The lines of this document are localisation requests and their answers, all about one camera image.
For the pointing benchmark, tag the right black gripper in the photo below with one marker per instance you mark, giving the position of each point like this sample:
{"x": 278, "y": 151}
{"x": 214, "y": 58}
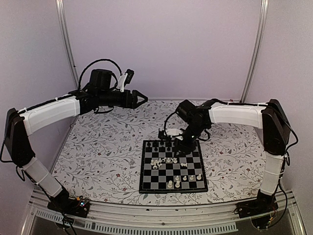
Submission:
{"x": 187, "y": 149}

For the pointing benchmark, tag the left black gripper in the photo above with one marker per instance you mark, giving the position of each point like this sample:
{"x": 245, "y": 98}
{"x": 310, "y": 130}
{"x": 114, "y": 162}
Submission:
{"x": 133, "y": 103}

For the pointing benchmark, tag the black white chess board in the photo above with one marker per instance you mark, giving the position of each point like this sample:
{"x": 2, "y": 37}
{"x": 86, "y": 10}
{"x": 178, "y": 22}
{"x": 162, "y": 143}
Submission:
{"x": 163, "y": 171}

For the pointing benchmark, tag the white king piece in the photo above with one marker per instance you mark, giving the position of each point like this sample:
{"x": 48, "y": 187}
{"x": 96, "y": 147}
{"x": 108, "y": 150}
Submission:
{"x": 177, "y": 181}

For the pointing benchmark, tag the white queen piece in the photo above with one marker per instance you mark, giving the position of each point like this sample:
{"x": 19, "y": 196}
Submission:
{"x": 170, "y": 184}

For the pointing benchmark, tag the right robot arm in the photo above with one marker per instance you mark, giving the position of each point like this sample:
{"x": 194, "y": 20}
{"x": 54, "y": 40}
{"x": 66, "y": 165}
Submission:
{"x": 268, "y": 117}

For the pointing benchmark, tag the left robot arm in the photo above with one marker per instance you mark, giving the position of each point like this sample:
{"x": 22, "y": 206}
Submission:
{"x": 21, "y": 124}

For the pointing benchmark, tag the black pieces row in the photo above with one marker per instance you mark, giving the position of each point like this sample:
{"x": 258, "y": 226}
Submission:
{"x": 158, "y": 146}

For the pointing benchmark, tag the white pieces pile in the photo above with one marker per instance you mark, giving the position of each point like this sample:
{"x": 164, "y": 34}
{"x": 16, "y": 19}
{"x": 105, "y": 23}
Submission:
{"x": 165, "y": 163}

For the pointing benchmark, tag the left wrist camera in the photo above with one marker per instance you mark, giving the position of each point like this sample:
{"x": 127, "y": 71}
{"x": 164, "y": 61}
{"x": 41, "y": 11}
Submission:
{"x": 125, "y": 79}

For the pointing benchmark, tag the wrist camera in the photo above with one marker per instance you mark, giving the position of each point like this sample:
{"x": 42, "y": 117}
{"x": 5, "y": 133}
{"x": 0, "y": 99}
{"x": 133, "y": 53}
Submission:
{"x": 170, "y": 133}
{"x": 125, "y": 79}

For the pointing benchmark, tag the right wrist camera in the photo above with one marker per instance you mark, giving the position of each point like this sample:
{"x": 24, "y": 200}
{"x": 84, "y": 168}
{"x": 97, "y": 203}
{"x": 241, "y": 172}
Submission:
{"x": 170, "y": 133}

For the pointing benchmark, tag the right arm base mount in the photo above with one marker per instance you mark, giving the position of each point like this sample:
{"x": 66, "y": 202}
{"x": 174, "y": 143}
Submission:
{"x": 262, "y": 204}

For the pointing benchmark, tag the left aluminium frame post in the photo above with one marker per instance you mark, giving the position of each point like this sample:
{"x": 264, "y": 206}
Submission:
{"x": 66, "y": 40}

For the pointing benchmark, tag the aluminium frame post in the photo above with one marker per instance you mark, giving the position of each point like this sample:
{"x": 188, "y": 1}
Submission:
{"x": 66, "y": 40}
{"x": 256, "y": 49}

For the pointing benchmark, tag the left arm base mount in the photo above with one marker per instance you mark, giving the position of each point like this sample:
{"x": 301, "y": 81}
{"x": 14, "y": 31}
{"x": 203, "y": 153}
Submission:
{"x": 78, "y": 206}

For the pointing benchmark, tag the right aluminium frame post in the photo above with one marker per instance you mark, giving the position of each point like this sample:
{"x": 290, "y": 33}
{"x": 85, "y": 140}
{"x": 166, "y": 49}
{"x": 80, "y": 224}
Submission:
{"x": 256, "y": 49}

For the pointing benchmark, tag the front aluminium rail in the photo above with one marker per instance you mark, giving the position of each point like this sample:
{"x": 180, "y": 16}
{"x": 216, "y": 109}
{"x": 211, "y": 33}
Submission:
{"x": 118, "y": 219}

